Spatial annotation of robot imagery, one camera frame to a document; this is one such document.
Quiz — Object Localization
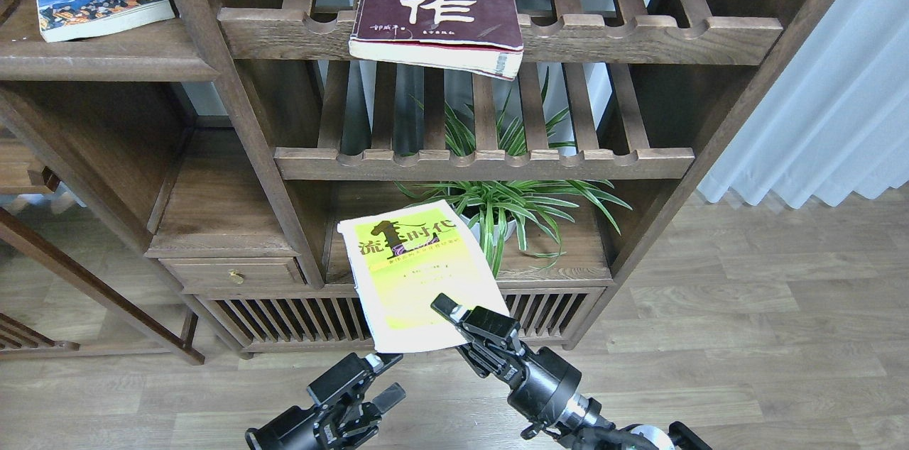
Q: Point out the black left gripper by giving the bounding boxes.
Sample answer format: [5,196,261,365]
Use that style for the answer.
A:
[246,353,406,449]

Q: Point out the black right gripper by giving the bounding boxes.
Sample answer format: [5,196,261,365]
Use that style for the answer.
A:
[430,292,616,440]

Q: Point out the yellow green cover book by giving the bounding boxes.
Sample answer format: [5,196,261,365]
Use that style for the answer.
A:
[337,201,508,353]

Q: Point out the maroon book white characters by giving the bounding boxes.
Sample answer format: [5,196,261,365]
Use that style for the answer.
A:
[348,0,525,81]

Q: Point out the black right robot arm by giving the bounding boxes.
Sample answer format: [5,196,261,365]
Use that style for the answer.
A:
[431,292,710,449]

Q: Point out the white plant pot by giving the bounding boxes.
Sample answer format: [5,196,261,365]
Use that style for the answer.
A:
[459,214,517,244]

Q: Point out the brass drawer knob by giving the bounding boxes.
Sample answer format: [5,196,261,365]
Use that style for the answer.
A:
[228,269,246,285]

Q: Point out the dark wooden bookshelf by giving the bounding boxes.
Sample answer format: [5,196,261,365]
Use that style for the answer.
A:
[2,0,834,356]

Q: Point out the white pleated curtain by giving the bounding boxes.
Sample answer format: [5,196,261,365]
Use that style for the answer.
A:
[698,0,908,209]

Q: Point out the dark wooden chair frame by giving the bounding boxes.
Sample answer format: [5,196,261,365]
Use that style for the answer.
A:
[1,209,205,365]

